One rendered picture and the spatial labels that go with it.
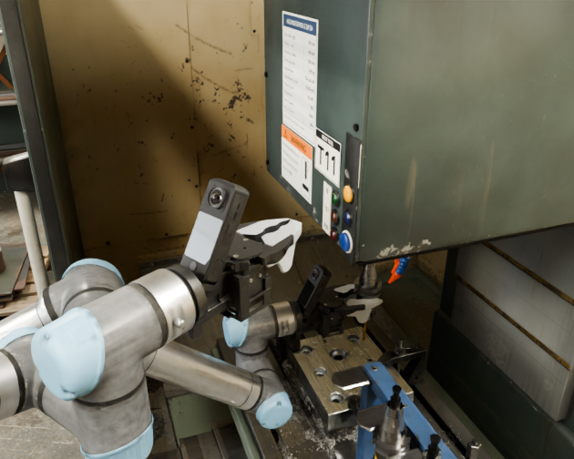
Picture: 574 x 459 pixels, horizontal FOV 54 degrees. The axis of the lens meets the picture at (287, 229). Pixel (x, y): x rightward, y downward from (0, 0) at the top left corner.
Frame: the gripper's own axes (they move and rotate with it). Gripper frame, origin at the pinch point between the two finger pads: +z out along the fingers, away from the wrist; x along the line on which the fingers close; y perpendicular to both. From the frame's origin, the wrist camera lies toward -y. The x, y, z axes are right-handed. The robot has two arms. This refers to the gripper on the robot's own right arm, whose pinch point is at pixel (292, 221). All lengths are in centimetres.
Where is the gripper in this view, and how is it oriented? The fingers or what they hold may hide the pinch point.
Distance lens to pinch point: 75.2
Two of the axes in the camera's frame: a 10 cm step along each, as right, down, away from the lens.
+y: 0.0, 9.0, 4.4
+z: 6.4, -3.4, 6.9
